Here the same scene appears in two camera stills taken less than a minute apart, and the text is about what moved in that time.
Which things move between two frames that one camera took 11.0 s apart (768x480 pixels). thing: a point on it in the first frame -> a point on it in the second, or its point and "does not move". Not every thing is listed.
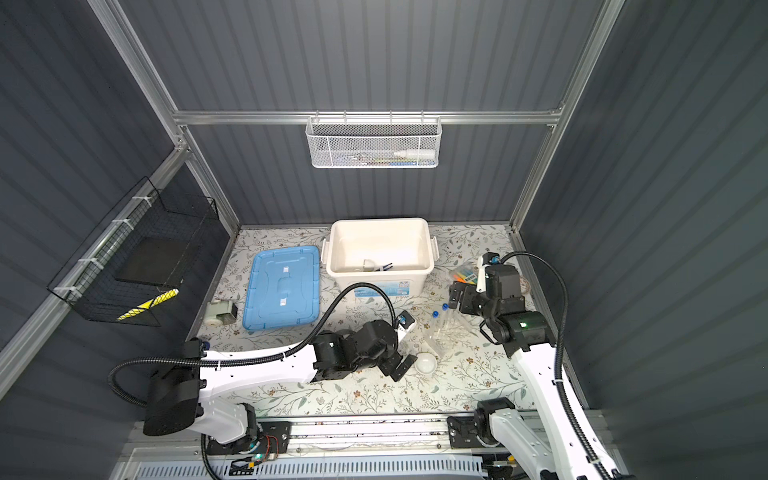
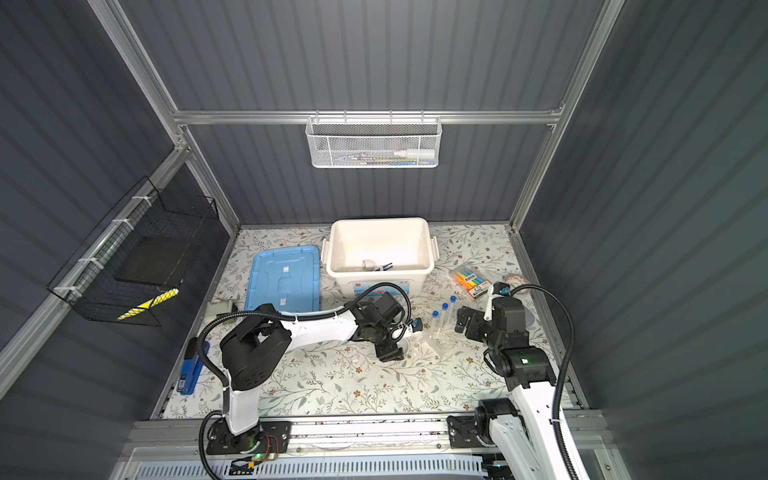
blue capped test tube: x=435 y=326 does not move
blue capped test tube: x=445 y=315 does not move
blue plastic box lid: x=282 y=288 does not move
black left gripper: x=391 y=365 -> x=391 y=352
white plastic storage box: x=397 y=252 does not move
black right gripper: x=468 y=292 -> x=477 y=318
